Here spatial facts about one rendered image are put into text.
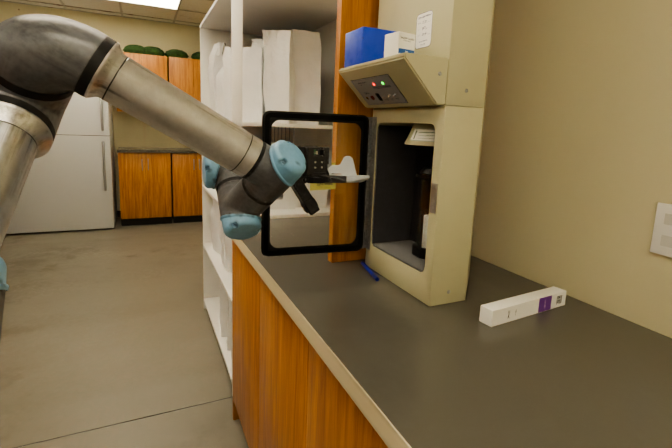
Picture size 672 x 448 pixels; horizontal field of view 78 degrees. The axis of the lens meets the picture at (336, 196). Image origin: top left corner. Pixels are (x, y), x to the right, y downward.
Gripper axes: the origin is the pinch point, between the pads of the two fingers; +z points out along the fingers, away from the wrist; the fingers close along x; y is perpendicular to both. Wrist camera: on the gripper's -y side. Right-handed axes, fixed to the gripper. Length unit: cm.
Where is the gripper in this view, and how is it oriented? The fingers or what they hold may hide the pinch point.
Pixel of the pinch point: (355, 176)
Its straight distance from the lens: 101.2
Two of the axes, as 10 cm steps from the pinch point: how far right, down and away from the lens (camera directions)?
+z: 9.1, -0.5, 4.1
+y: 0.3, -9.9, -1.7
